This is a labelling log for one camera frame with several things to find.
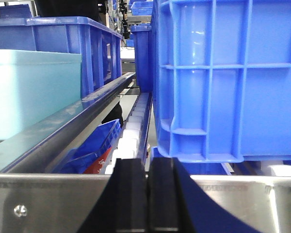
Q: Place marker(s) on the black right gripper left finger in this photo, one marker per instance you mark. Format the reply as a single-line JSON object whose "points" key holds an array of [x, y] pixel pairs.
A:
{"points": [[121, 208]]}

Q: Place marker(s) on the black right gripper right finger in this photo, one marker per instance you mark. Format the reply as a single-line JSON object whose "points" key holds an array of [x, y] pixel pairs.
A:
{"points": [[178, 205]]}

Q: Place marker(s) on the light teal plastic bin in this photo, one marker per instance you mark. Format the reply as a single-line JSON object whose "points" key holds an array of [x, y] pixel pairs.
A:
{"points": [[35, 85]]}

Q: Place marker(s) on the small blue bin below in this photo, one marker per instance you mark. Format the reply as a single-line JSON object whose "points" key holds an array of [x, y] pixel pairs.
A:
{"points": [[102, 138]]}

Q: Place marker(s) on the white roller conveyor track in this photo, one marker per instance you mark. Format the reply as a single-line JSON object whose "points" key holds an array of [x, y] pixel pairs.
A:
{"points": [[132, 141]]}

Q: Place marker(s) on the blue crate behind teal bin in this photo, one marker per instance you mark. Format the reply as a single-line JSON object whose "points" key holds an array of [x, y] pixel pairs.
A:
{"points": [[98, 45]]}

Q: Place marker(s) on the narrow blue bin far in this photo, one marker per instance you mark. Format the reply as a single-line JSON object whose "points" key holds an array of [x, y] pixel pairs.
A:
{"points": [[141, 46]]}

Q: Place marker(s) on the blue bin on far shelf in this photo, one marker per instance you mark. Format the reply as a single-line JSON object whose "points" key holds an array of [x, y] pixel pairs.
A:
{"points": [[142, 8]]}

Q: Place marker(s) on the red item below rack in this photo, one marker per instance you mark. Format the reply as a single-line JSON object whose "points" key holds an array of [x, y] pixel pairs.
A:
{"points": [[96, 166]]}

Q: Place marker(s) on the large blue crate right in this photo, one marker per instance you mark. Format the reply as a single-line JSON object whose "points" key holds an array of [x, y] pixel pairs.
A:
{"points": [[223, 79]]}

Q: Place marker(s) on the grey metal side rail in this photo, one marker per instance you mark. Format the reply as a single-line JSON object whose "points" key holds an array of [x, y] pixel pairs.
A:
{"points": [[62, 128]]}

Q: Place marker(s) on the stainless steel front rail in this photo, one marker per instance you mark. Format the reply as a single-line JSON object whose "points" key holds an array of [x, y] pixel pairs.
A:
{"points": [[58, 203]]}

